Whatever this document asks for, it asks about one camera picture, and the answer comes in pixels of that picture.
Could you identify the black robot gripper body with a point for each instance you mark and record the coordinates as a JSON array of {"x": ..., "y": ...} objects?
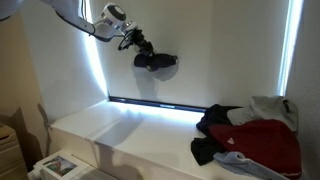
[{"x": 136, "y": 38}]

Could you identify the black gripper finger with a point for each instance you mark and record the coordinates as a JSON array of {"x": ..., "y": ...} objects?
[
  {"x": 145, "y": 58},
  {"x": 151, "y": 54}
]

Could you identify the black cap with yellow brim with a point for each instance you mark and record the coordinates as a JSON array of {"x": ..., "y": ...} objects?
[{"x": 159, "y": 61}]

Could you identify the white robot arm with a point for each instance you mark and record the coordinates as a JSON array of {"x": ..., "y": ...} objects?
[{"x": 112, "y": 22}]

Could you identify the grey cap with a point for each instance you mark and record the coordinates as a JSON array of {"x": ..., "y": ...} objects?
[{"x": 266, "y": 108}]

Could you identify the white roller blind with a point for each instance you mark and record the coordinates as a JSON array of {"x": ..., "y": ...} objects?
[{"x": 227, "y": 50}]

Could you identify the dark navy garment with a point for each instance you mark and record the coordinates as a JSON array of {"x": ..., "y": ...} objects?
[{"x": 204, "y": 149}]

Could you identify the white box with picture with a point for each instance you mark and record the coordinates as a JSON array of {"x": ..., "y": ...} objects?
[{"x": 64, "y": 166}]

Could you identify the light blue cloth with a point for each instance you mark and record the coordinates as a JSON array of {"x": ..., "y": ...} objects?
[{"x": 237, "y": 163}]

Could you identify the dark red beanie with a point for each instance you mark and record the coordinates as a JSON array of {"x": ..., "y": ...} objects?
[{"x": 268, "y": 142}]

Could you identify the wooden drawer cabinet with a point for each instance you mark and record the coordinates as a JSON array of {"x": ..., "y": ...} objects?
[{"x": 12, "y": 165}]

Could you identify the black window blind bottom rail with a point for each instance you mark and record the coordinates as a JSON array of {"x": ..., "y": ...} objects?
[{"x": 157, "y": 104}]

